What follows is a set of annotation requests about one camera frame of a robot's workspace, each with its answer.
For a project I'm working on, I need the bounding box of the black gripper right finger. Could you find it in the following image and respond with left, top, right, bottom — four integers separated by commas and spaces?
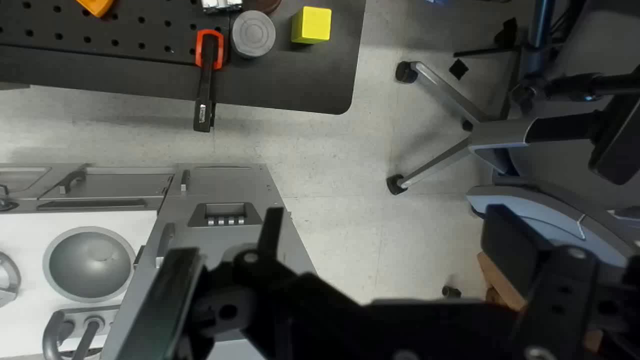
511, 246, 598, 360

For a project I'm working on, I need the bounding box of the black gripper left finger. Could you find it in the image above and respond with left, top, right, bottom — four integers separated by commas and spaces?
116, 248, 205, 360

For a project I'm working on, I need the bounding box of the grey toy kitchen cabinet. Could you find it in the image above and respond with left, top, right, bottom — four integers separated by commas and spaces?
0, 163, 316, 360

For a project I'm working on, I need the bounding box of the grey toy sink bowl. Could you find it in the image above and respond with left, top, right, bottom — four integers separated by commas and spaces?
43, 227, 134, 302

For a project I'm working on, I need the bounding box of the blue office chair seat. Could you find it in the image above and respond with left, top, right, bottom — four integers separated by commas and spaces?
467, 187, 639, 267

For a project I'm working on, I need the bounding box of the grey office chair base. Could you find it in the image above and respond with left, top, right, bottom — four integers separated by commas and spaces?
384, 61, 607, 197

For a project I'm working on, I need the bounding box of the black perforated workbench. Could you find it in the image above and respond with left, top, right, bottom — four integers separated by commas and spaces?
0, 0, 367, 115

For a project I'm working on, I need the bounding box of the grey round cylinder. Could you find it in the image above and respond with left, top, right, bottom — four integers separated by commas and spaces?
232, 11, 277, 58

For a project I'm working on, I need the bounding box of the silver metal object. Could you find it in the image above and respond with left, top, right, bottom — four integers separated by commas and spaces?
200, 0, 245, 14

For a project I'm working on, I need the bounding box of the orange block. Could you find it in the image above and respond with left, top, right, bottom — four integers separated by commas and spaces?
76, 0, 116, 19

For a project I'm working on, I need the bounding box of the yellow cube block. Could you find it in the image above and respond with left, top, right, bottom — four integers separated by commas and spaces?
293, 6, 332, 47

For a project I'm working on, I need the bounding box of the orange handled clamp tool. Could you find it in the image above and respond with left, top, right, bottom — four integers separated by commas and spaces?
195, 28, 227, 132

